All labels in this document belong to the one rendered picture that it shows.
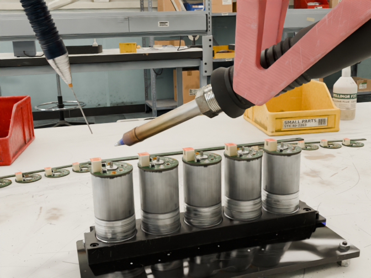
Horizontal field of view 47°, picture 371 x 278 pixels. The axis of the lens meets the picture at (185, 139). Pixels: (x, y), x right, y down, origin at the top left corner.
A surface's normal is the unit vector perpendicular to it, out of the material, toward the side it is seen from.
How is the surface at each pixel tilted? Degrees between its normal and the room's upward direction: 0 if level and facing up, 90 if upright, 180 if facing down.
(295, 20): 90
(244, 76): 99
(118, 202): 90
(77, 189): 0
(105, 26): 90
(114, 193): 90
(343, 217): 0
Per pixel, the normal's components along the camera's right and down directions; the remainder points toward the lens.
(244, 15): -0.56, 0.45
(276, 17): -0.44, 0.19
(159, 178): 0.08, 0.25
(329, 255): -0.03, -0.97
